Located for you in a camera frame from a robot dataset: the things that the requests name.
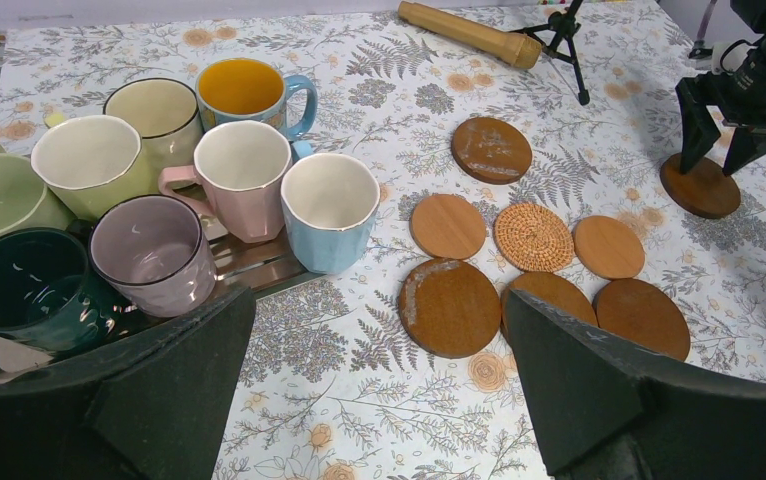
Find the yellow-green mug white inside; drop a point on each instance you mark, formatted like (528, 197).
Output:
(93, 163)

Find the light cork coaster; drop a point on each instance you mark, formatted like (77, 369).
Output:
(608, 248)
(447, 226)

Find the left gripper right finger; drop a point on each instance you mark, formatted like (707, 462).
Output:
(603, 407)

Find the floral patterned table mat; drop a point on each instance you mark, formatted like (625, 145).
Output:
(332, 386)

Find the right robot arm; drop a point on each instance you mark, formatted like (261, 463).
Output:
(750, 77)

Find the light blue mug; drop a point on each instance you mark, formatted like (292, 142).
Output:
(329, 202)

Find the mauve purple mug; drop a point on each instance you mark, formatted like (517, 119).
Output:
(153, 250)

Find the dark scuffed brown coaster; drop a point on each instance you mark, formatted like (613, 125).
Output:
(491, 150)

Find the woven rattan coaster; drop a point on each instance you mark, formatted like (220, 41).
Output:
(533, 238)

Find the blue mug orange inside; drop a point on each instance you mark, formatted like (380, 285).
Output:
(247, 89)

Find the dark green mug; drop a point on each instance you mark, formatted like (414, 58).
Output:
(51, 299)

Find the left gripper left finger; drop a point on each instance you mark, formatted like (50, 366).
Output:
(153, 405)

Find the beige mug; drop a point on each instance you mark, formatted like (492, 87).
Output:
(165, 112)

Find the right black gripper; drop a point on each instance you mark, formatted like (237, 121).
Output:
(699, 131)

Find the glossy brown coaster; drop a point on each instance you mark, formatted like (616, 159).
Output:
(449, 308)

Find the metal serving tray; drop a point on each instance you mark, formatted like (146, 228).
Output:
(256, 266)

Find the pink mug white inside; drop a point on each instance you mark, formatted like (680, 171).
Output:
(236, 177)

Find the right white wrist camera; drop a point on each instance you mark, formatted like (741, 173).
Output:
(727, 57)

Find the wooden rolling pin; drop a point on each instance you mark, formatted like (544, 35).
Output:
(515, 49)

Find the microphone on black tripod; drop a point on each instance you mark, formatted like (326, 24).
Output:
(564, 25)

